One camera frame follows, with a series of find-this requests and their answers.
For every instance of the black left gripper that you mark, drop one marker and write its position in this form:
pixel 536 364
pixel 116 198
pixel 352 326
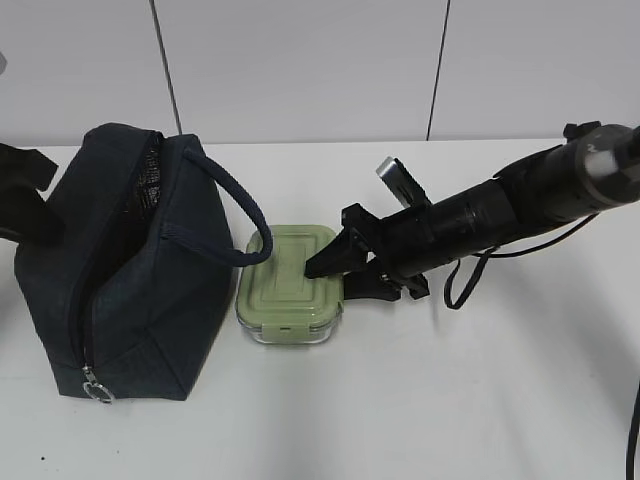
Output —
pixel 25 216

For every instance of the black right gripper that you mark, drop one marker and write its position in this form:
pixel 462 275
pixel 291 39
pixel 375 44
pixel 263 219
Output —
pixel 390 249

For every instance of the green lidded glass food container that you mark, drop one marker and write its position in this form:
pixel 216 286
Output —
pixel 277 304

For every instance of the dark navy fabric lunch bag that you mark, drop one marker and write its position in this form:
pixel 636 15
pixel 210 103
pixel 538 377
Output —
pixel 129 301

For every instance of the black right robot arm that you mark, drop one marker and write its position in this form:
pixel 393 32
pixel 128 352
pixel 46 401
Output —
pixel 594 170

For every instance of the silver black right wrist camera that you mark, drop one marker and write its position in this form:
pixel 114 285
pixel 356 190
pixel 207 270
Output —
pixel 401 183

